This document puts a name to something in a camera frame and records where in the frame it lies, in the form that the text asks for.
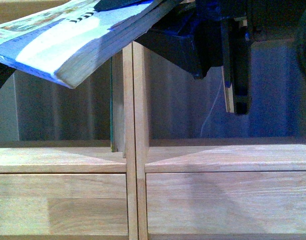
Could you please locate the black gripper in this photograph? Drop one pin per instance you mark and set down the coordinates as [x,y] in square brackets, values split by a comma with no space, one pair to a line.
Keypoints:
[199,35]

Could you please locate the white illustrated paperback book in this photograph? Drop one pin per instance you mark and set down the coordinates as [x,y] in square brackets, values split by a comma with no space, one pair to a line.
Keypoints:
[67,43]

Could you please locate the right wooden shelf unit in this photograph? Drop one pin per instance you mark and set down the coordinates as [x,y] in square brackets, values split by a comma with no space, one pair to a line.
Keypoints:
[216,189]

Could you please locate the wooden shelf unit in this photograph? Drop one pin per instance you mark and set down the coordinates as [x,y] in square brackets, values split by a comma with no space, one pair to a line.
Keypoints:
[216,189]
[70,189]

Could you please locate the left wooden shelf unit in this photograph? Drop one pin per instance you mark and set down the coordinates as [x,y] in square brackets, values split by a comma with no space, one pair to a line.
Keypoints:
[70,189]

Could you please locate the upright green-spined book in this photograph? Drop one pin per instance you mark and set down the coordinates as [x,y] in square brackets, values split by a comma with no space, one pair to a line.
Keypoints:
[117,116]

